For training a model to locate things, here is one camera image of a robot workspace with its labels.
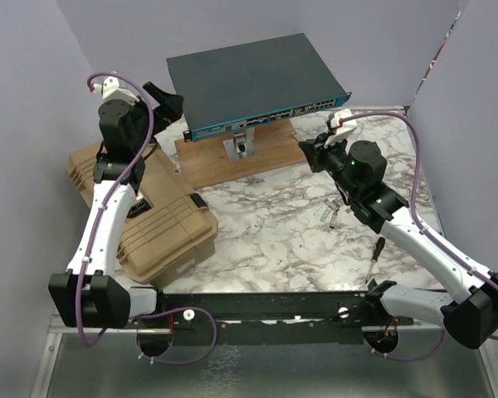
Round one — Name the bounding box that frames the black yellow screwdriver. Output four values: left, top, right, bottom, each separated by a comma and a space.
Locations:
364, 236, 386, 284

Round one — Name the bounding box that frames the small SFP module on table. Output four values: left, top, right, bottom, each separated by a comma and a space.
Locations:
329, 211, 338, 230

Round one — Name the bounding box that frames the silver metal switch stand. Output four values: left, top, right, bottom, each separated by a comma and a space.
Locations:
223, 128, 256, 163

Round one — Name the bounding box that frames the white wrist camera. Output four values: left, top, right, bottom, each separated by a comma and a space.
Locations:
90, 76, 139, 104
324, 108, 358, 148

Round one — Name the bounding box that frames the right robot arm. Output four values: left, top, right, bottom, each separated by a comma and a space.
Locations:
298, 133, 498, 349

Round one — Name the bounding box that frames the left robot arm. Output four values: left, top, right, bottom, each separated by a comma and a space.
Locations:
48, 76, 183, 329

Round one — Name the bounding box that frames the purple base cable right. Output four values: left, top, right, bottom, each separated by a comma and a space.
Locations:
366, 327, 448, 362

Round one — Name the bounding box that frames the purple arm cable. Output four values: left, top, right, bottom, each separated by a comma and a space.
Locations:
339, 109, 498, 342
75, 71, 156, 347

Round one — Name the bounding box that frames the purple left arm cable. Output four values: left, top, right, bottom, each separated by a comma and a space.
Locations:
75, 71, 156, 347

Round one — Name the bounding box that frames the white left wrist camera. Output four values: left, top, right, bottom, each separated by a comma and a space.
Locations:
90, 76, 139, 104

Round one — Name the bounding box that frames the black metal mounting rail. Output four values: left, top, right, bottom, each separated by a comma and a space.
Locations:
136, 291, 393, 346

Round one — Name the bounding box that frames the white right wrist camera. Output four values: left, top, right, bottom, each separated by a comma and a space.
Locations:
324, 108, 358, 148

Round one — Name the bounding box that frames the tan plastic tool case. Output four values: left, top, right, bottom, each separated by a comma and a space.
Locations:
67, 144, 218, 288

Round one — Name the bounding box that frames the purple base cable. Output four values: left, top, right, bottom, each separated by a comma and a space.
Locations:
132, 306, 219, 367
366, 327, 448, 362

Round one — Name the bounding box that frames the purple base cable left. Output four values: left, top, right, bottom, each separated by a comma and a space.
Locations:
132, 306, 219, 367

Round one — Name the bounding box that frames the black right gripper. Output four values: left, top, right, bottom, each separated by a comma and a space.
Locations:
302, 130, 359, 200

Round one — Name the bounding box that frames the silver SFP module on table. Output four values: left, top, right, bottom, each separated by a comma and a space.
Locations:
324, 199, 340, 212

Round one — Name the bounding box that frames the wooden base board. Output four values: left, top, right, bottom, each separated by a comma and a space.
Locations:
175, 120, 306, 188

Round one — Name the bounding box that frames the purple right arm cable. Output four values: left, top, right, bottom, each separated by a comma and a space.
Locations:
339, 109, 498, 342

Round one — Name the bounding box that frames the dark grey network switch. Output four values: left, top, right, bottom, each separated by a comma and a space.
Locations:
167, 33, 351, 142

